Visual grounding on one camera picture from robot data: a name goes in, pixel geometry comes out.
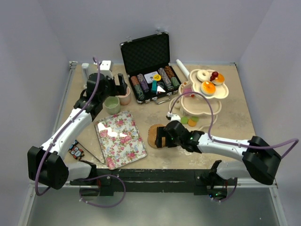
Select woven rattan coaster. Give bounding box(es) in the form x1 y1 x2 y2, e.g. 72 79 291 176
148 124 164 149

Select pink ceramic cup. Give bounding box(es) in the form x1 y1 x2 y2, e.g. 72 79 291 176
117 87 131 105

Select green ceramic cup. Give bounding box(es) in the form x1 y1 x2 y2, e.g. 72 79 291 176
104 97 121 115

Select orange round biscuit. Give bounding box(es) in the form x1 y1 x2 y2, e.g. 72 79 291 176
187 119 197 127

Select green macaron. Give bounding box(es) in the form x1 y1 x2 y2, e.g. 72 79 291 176
190 116 199 122
181 116 189 124

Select cream three-tier cake stand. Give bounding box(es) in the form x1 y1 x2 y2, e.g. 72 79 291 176
169 69 229 130

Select floral serving tray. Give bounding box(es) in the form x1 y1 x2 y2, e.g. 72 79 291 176
95 111 147 170

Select pink wafer sweet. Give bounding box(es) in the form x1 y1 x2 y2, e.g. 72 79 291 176
182 88 192 97

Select metal tongs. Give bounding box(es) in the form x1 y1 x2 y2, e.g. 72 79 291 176
78 142 105 164

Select orange glazed donut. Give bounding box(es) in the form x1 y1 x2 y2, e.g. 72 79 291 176
212 73 225 85

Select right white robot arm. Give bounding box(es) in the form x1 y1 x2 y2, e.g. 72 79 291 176
155 121 281 185

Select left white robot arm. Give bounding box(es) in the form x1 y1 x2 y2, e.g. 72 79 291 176
27 73 127 190

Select white clamp device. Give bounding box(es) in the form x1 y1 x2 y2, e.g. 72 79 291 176
81 63 90 88

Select black poker chip case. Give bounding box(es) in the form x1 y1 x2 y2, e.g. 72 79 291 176
119 32 181 105

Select blue owl figurine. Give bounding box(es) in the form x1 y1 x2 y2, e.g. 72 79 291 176
69 140 78 150

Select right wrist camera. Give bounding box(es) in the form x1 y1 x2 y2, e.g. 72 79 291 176
166 112 181 122

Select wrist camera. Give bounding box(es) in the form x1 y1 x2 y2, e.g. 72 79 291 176
98 60 113 79
166 112 181 122

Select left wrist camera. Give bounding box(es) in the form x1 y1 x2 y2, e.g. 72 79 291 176
98 60 113 79

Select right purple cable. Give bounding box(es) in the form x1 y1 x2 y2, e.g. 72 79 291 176
168 91 300 203

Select purple cable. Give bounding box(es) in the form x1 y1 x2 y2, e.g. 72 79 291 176
34 56 101 196
168 91 300 203

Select black base frame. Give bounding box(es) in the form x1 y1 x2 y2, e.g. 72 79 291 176
70 169 236 197

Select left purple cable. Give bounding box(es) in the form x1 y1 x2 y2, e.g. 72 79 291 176
34 56 101 196

